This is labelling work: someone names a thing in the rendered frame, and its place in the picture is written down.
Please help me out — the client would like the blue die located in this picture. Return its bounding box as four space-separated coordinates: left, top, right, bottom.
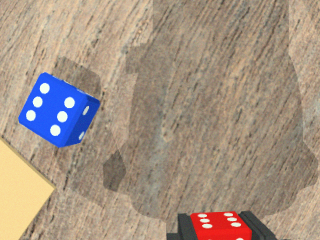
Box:
18 72 100 148

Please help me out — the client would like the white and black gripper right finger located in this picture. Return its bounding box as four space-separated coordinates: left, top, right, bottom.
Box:
238 211 278 240

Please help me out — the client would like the red die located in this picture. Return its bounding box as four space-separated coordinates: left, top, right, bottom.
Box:
190 211 252 240

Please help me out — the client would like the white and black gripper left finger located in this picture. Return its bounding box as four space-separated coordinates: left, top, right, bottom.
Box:
166 213 198 240

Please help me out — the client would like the beige square mat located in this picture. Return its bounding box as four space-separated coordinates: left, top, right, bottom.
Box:
0 136 57 240

